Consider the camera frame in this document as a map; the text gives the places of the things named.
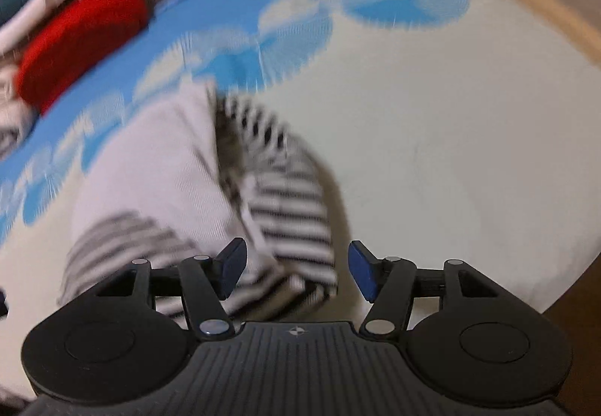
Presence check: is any red knitted garment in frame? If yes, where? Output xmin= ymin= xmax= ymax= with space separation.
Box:
xmin=14 ymin=0 xmax=153 ymax=116

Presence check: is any black and white striped hoodie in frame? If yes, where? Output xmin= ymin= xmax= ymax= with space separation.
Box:
xmin=56 ymin=82 xmax=341 ymax=324

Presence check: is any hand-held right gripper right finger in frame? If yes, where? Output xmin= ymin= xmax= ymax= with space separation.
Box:
xmin=347 ymin=241 xmax=503 ymax=344

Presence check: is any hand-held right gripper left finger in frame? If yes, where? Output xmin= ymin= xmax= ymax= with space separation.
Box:
xmin=96 ymin=237 xmax=248 ymax=342

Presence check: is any blue and white patterned blanket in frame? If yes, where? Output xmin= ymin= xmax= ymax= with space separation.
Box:
xmin=0 ymin=0 xmax=601 ymax=398

